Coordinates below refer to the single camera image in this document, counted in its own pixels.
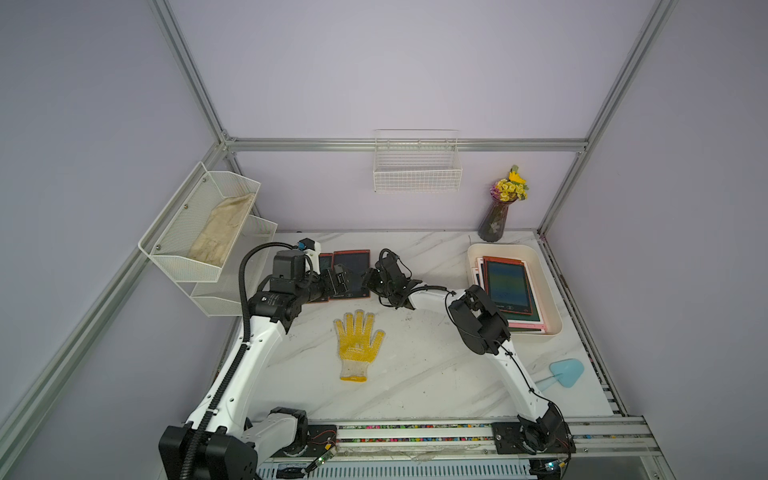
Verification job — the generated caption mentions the beige cloth in shelf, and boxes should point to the beige cloth in shelf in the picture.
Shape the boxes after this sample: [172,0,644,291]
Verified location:
[188,193,256,267]

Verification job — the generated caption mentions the red writing tablet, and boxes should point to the red writing tablet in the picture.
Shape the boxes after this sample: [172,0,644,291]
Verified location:
[309,254,334,303]
[483,256,534,316]
[332,250,370,300]

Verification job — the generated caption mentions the yellow knit glove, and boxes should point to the yellow knit glove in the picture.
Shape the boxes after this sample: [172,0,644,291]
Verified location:
[334,310,386,383]

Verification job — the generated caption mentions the light blue plastic scoop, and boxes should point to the light blue plastic scoop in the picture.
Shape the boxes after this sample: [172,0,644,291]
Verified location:
[536,358,585,391]

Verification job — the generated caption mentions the yellow flower bouquet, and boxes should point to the yellow flower bouquet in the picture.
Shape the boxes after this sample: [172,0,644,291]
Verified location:
[490,165,529,204]

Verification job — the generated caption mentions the cream plastic storage box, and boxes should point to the cream plastic storage box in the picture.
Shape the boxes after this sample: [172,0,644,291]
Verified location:
[467,243,565,337]

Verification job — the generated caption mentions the white mesh wall shelf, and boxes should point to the white mesh wall shelf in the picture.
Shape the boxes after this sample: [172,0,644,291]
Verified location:
[138,164,278,317]

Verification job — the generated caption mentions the pink writing tablet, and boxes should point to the pink writing tablet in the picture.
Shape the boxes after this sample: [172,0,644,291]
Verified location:
[474,256,544,334]

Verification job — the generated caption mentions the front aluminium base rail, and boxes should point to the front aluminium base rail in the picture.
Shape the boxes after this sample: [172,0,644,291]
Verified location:
[257,416,675,479]

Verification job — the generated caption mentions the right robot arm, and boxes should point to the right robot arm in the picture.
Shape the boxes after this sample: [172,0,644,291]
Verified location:
[362,249,574,454]

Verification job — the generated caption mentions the white wire wall basket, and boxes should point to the white wire wall basket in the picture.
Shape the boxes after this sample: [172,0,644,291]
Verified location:
[373,129,463,193]

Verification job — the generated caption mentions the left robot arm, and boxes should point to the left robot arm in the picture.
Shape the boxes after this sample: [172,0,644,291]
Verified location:
[158,238,347,479]

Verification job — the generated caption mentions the dark glass vase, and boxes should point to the dark glass vase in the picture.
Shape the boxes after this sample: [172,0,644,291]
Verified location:
[478,202,510,243]

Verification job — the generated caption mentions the aluminium frame rails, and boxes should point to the aluminium frame rails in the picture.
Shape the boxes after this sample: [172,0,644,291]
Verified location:
[1,1,676,476]

